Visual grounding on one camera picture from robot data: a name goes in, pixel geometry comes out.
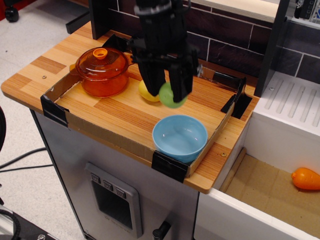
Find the black oven knob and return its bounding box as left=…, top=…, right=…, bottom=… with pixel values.
left=152, top=221, right=171, bottom=240

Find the black chair caster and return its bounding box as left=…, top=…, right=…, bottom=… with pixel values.
left=4, top=6, right=19, bottom=23

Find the white toy sink unit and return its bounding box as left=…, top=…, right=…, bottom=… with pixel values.
left=194, top=72, right=320, bottom=240

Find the orange plastic carrot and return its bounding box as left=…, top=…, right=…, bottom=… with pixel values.
left=291, top=167, right=320, bottom=191

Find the yellow plastic potato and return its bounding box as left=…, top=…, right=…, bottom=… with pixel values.
left=138, top=80, right=160, bottom=103

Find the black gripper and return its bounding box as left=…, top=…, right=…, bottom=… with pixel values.
left=129, top=0, right=203, bottom=103

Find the black floor cable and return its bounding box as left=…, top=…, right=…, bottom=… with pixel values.
left=0, top=146, right=54, bottom=174

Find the green plastic pear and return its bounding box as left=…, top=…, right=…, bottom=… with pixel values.
left=158, top=82, right=188, bottom=109

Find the light blue bowl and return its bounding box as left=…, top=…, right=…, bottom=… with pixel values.
left=152, top=114, right=208, bottom=164

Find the orange transparent pot with lid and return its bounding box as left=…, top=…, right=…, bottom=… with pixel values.
left=69, top=47, right=133, bottom=98

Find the grey toy oven front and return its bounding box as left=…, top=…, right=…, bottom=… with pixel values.
left=85, top=162, right=143, bottom=239

